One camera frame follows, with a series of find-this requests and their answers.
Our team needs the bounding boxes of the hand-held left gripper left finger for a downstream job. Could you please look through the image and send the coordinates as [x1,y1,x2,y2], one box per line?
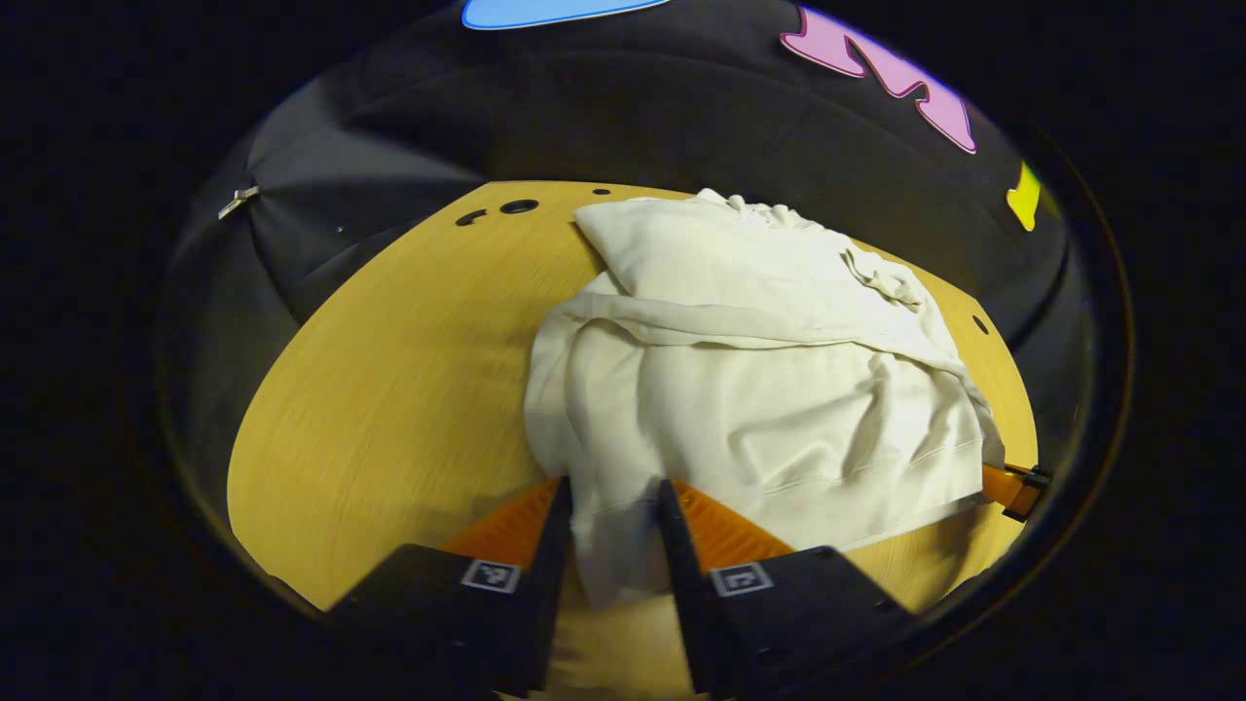
[326,475,575,700]

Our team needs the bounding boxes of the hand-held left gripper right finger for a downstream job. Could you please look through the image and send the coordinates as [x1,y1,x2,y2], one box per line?
[655,478,921,700]

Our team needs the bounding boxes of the white sweatshirt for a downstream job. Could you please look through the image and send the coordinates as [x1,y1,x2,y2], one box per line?
[524,188,1006,610]

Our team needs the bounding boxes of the black backdrop cloth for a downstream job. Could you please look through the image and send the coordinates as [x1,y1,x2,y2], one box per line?
[156,0,1101,507]

